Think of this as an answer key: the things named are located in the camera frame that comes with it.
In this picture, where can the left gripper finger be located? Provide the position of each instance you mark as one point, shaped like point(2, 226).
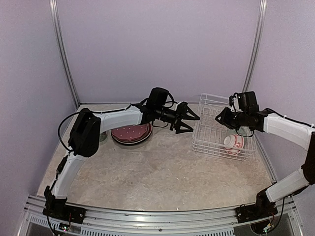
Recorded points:
point(181, 127)
point(190, 114)

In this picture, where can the teal floral cup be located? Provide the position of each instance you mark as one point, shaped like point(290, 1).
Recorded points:
point(103, 136)

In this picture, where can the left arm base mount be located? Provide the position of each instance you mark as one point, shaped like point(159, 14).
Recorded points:
point(58, 209)

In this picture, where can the light green bowl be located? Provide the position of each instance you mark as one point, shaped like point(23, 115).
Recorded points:
point(242, 131)

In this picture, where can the light blue flower plate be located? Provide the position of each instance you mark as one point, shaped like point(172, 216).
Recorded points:
point(145, 135)

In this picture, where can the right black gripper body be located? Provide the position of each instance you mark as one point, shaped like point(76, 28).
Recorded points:
point(236, 121)

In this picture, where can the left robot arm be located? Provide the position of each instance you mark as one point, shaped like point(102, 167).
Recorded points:
point(83, 143)

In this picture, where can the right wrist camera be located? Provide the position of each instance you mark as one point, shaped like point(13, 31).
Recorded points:
point(233, 102)

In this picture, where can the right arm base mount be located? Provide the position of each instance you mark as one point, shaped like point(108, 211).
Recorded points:
point(260, 209)

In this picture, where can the black striped rim plate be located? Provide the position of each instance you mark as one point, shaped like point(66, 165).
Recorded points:
point(140, 141)

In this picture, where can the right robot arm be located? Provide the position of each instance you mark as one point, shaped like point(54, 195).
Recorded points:
point(244, 111)

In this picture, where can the left aluminium post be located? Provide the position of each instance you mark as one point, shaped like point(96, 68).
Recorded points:
point(61, 47)

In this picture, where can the white wire dish rack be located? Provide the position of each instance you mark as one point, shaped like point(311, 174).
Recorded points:
point(208, 135)

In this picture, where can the red white small bowl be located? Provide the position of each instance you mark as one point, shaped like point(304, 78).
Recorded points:
point(233, 144)

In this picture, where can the aluminium front rail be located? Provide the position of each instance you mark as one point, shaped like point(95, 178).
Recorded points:
point(101, 221)

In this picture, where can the red teal floral plate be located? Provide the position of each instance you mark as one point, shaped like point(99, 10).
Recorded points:
point(148, 131)

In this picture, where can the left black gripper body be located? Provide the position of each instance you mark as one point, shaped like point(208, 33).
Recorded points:
point(178, 115)

